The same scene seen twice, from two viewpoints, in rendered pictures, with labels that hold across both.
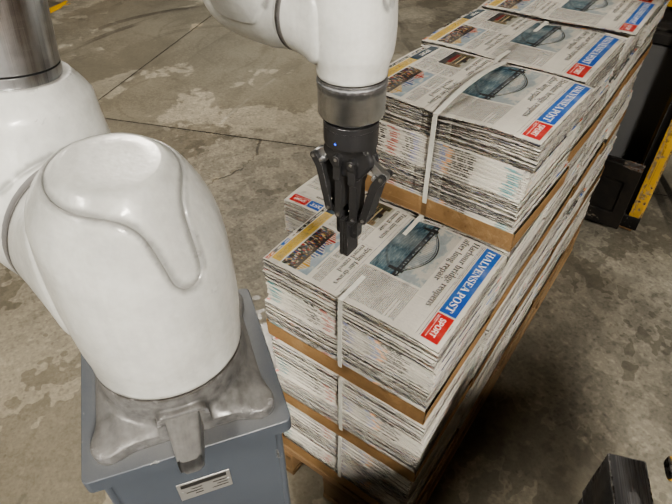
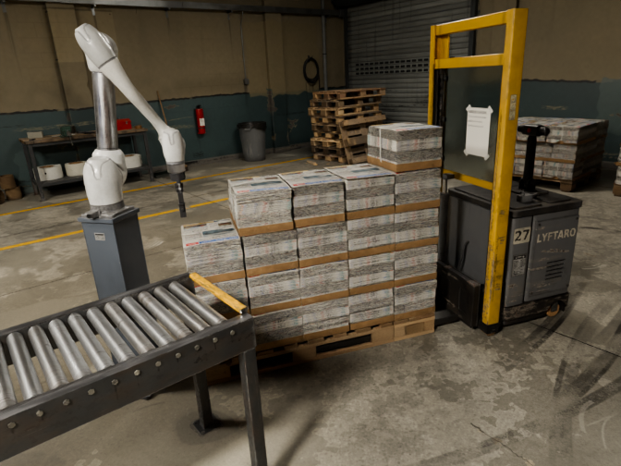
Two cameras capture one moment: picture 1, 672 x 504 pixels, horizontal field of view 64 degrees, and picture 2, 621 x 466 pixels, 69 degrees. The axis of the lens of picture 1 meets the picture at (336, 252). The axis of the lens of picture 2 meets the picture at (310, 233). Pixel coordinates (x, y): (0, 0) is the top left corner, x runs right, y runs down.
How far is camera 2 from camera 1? 209 cm
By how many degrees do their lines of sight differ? 39
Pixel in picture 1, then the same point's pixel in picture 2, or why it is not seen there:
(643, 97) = not seen: hidden behind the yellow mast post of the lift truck
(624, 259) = (462, 345)
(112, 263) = (87, 170)
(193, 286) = (98, 179)
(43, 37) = (111, 142)
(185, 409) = (96, 209)
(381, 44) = (170, 152)
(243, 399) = (107, 214)
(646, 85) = not seen: hidden behind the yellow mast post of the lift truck
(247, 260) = not seen: hidden behind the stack
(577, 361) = (365, 370)
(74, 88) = (114, 153)
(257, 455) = (109, 232)
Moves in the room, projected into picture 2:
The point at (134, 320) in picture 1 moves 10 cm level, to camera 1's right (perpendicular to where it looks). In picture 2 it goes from (88, 182) to (99, 184)
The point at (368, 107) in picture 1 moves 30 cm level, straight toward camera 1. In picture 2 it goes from (172, 167) to (114, 179)
